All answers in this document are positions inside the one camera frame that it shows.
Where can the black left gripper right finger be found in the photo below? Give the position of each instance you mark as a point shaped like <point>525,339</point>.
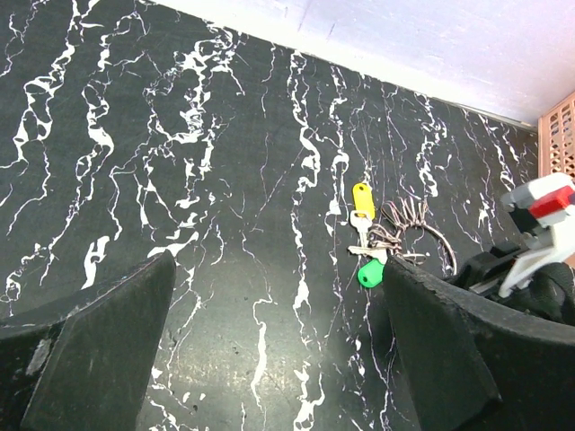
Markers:
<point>473,364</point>

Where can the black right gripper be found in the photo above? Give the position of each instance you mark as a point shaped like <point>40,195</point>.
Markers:
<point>549,292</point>

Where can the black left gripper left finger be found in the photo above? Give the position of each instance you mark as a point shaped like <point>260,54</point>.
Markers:
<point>83,362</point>

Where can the key with green tag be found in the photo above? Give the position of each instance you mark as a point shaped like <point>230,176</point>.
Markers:
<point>371,274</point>

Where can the large metal keyring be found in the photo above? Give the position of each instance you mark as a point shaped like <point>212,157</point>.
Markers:
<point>398,219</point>

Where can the key with yellow tag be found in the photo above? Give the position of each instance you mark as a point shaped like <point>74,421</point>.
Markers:
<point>364,213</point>

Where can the orange plastic desk organizer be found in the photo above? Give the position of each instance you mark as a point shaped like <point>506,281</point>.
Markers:
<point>556,139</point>

